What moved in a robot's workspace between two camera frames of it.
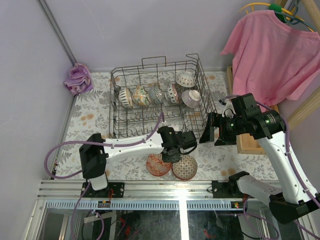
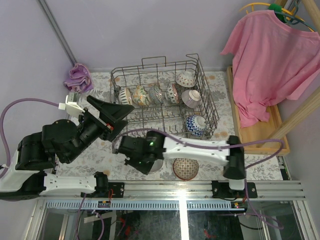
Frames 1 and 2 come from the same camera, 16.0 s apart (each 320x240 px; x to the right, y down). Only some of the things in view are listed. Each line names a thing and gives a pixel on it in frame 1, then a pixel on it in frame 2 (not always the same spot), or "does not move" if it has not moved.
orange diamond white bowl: (186, 79) does not move
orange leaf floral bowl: (140, 96) does not move
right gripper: (208, 135) → (145, 169)
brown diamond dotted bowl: (172, 93) does not move
